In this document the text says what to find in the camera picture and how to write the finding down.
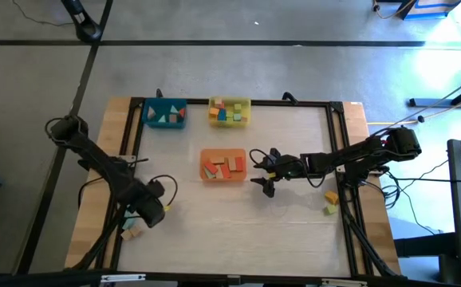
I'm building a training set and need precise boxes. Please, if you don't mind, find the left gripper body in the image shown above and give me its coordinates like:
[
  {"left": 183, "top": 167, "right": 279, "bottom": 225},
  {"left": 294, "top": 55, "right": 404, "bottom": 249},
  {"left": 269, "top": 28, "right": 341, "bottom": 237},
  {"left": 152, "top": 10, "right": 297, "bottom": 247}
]
[{"left": 128, "top": 179, "right": 167, "bottom": 230}]

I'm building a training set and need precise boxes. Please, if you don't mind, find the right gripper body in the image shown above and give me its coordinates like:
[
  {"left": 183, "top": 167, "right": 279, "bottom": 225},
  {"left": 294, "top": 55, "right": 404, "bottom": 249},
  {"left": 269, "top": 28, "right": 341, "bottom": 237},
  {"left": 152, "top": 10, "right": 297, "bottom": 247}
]
[{"left": 270, "top": 155, "right": 316, "bottom": 187}]

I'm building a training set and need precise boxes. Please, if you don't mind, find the teal wooden block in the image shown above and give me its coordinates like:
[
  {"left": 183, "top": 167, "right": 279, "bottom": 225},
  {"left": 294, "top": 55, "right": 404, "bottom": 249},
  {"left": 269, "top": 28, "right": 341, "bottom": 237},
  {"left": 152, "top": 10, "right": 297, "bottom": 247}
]
[{"left": 121, "top": 210, "right": 136, "bottom": 231}]

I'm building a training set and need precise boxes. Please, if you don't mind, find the orange plastic bin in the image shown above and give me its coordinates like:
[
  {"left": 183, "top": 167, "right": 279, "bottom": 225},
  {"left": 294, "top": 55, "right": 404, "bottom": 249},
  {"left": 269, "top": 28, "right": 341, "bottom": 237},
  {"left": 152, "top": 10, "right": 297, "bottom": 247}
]
[{"left": 199, "top": 148, "right": 247, "bottom": 184}]

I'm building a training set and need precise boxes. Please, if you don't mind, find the yellow plastic bin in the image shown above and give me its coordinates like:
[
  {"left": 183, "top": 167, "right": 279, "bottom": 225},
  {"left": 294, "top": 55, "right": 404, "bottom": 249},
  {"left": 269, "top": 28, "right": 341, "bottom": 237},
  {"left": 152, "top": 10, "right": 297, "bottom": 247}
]
[{"left": 207, "top": 96, "right": 252, "bottom": 128}]

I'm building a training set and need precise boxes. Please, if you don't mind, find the blue plastic bin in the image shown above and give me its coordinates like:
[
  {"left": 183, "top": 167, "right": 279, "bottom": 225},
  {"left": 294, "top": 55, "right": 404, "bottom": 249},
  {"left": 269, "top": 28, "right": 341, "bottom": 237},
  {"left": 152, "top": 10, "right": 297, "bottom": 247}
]
[{"left": 141, "top": 97, "right": 188, "bottom": 129}]

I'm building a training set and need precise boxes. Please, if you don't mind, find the black cart leg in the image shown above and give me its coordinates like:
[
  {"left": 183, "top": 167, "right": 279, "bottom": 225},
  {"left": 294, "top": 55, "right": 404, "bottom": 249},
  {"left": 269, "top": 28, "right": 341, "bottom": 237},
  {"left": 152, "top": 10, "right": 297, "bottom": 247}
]
[{"left": 393, "top": 232, "right": 459, "bottom": 259}]

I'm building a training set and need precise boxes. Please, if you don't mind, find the grey floor bar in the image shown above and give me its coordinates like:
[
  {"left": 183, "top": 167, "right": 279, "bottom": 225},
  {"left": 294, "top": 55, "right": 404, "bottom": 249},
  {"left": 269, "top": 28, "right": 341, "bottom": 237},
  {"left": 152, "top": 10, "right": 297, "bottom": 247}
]
[{"left": 408, "top": 96, "right": 461, "bottom": 109}]

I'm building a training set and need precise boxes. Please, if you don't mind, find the black stand foot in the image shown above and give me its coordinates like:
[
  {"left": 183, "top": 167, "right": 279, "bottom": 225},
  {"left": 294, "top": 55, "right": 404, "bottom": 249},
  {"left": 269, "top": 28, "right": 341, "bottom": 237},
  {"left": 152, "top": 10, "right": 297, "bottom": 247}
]
[{"left": 61, "top": 0, "right": 104, "bottom": 44}]

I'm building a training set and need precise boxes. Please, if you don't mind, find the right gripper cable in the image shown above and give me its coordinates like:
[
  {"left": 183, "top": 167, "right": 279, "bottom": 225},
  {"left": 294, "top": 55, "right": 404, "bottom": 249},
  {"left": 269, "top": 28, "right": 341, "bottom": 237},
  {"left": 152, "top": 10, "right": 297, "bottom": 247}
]
[{"left": 248, "top": 147, "right": 279, "bottom": 171}]

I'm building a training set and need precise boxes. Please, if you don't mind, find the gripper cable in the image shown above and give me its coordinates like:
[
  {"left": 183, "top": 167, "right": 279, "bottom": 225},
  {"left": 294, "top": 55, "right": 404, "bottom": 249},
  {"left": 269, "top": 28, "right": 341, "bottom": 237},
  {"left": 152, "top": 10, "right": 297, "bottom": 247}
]
[
  {"left": 149, "top": 174, "right": 179, "bottom": 211},
  {"left": 248, "top": 147, "right": 279, "bottom": 171}
]

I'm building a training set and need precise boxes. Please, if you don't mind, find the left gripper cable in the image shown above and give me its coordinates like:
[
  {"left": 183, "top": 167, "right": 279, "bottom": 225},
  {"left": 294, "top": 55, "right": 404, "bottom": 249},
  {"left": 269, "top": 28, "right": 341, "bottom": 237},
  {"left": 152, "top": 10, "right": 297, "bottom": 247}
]
[{"left": 149, "top": 174, "right": 179, "bottom": 211}]

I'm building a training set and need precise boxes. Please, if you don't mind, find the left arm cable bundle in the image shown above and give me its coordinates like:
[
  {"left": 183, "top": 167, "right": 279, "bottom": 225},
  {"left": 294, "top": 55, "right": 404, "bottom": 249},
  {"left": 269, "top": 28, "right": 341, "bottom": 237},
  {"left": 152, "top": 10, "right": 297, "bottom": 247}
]
[{"left": 70, "top": 199, "right": 130, "bottom": 272}]

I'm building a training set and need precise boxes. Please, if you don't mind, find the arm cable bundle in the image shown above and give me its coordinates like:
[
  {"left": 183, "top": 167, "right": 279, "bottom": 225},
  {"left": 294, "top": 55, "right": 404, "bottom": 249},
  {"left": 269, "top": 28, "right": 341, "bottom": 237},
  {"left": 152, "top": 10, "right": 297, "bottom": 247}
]
[
  {"left": 340, "top": 187, "right": 403, "bottom": 278},
  {"left": 70, "top": 199, "right": 130, "bottom": 272}
]

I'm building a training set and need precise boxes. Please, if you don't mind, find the black cable loop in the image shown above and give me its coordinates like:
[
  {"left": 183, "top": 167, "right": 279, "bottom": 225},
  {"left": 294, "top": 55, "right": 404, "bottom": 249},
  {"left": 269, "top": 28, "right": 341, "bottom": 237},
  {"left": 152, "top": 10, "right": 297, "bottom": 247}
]
[{"left": 77, "top": 174, "right": 114, "bottom": 209}]

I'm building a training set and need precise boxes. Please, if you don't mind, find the black table frame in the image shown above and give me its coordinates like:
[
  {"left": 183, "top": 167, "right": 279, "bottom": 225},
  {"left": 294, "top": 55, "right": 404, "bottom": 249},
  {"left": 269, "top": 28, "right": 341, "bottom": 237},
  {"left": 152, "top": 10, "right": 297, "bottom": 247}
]
[{"left": 94, "top": 96, "right": 375, "bottom": 280}]

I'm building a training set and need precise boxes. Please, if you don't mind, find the black clamp handle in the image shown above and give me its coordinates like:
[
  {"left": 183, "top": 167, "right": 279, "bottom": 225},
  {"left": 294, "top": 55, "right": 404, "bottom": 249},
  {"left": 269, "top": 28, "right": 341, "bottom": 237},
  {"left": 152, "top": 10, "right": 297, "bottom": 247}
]
[{"left": 281, "top": 91, "right": 300, "bottom": 105}]

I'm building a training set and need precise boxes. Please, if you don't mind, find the silver bracket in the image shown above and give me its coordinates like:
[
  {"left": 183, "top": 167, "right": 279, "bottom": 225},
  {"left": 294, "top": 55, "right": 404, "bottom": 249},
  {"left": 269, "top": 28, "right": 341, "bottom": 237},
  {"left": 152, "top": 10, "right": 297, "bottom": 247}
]
[
  {"left": 321, "top": 278, "right": 368, "bottom": 287},
  {"left": 100, "top": 273, "right": 147, "bottom": 284}
]

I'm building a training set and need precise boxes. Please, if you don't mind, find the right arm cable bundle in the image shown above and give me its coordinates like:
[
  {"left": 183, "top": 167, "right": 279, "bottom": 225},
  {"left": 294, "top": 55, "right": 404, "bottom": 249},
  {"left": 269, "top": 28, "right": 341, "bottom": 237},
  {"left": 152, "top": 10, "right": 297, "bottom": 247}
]
[{"left": 340, "top": 187, "right": 403, "bottom": 278}]

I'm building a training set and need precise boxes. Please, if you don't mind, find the yellow floor cable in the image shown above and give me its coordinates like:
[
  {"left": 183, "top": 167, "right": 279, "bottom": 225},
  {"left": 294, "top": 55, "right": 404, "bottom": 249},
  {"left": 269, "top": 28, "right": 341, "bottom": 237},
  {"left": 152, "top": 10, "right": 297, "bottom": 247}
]
[{"left": 368, "top": 89, "right": 461, "bottom": 127}]

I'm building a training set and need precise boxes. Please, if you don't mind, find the black frame bar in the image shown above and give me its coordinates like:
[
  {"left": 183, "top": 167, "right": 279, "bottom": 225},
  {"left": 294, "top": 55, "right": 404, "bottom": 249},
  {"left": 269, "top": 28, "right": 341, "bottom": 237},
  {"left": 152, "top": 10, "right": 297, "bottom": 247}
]
[{"left": 0, "top": 270, "right": 461, "bottom": 287}]

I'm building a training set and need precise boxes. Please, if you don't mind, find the yellow looped cable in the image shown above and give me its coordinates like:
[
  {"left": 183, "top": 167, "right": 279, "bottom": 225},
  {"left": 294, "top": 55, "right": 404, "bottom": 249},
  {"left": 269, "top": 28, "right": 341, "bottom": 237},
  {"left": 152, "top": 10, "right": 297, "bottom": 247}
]
[{"left": 372, "top": 0, "right": 415, "bottom": 20}]

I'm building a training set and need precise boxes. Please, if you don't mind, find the thin black floor cable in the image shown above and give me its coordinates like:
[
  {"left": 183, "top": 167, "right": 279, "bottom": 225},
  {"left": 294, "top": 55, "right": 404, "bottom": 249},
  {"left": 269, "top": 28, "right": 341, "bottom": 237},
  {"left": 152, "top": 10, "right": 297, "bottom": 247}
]
[{"left": 12, "top": 0, "right": 74, "bottom": 28}]

